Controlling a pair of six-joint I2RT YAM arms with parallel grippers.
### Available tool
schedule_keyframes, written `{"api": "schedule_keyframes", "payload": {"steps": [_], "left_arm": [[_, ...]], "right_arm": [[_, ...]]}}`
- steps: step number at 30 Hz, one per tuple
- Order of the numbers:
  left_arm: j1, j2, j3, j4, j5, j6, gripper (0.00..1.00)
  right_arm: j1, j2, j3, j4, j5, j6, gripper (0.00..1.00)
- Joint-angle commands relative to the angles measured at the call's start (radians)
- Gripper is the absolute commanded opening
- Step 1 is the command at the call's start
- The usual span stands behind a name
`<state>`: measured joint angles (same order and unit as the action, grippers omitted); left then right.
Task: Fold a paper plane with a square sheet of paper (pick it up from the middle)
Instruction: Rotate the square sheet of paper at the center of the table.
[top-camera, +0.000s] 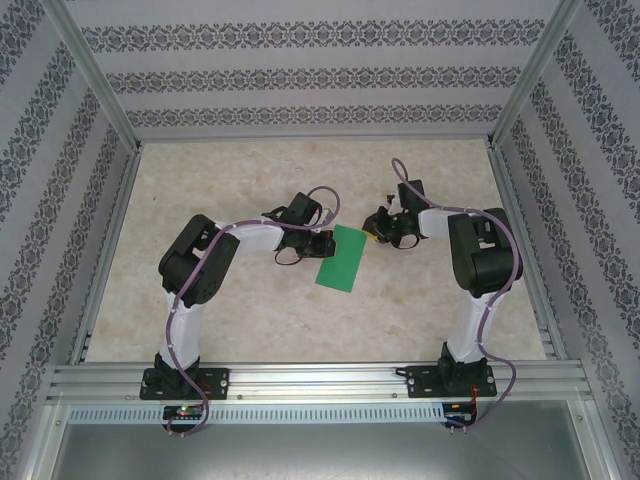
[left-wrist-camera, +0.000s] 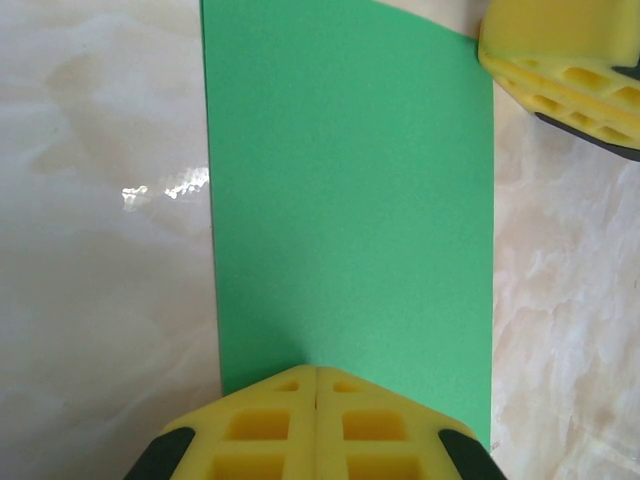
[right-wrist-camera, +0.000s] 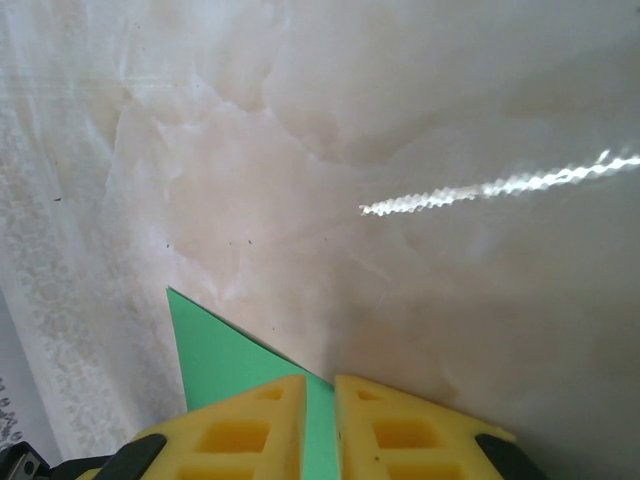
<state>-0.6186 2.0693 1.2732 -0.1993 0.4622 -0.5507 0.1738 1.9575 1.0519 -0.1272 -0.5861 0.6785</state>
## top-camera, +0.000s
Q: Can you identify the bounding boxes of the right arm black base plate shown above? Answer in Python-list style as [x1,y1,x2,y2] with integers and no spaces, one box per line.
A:
[405,364,497,400]

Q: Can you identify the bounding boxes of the aluminium side rail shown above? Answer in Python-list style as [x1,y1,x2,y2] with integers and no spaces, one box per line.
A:
[485,147,570,362]
[68,147,145,365]

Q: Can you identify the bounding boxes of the slotted grey cable duct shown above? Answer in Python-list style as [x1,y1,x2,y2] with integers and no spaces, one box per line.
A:
[67,402,447,425]

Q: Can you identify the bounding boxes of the short aluminium frame post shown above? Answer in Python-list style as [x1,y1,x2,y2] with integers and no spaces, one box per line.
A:
[12,399,69,480]
[572,399,629,480]

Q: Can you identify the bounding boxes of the aluminium mounting rail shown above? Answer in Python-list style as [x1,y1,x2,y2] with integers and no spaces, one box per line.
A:
[47,358,592,405]

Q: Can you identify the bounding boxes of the grey metal sheet panel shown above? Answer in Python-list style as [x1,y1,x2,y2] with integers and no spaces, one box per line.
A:
[49,423,594,480]

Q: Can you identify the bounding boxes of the right gripper thin black cable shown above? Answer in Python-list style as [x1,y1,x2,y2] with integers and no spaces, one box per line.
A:
[392,230,422,251]

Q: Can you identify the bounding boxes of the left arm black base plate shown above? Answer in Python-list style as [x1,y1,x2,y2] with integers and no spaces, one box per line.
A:
[141,367,231,401]

